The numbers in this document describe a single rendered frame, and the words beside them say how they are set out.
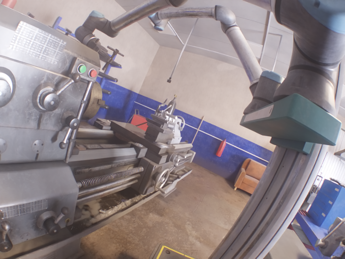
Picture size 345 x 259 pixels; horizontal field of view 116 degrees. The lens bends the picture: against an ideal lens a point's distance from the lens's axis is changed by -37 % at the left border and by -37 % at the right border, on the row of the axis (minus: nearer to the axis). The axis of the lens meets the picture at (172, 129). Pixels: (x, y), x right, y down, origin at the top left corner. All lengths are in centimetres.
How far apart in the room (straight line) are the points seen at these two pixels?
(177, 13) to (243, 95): 437
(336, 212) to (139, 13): 205
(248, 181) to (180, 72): 410
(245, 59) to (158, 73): 532
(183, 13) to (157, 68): 520
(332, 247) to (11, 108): 140
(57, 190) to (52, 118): 27
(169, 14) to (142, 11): 43
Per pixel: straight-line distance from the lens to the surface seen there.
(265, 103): 88
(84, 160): 91
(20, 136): 66
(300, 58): 49
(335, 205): 173
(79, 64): 64
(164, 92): 596
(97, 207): 129
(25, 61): 59
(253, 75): 113
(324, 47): 41
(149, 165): 131
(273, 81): 92
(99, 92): 99
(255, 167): 490
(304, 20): 38
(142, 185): 138
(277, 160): 83
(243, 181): 459
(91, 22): 112
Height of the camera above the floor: 122
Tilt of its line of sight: 6 degrees down
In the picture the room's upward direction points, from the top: 23 degrees clockwise
